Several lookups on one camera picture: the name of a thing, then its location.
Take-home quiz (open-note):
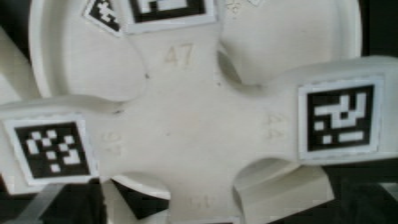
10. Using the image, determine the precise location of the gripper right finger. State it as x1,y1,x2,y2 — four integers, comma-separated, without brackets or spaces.
325,166,398,224

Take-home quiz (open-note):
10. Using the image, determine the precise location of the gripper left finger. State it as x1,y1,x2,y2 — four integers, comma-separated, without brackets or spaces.
10,181,101,224

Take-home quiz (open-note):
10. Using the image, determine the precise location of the white cross-shaped table base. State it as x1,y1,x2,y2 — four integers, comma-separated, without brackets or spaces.
0,0,398,224

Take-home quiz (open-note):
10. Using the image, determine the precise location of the white round table top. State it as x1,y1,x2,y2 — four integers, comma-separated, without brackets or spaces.
26,0,364,224

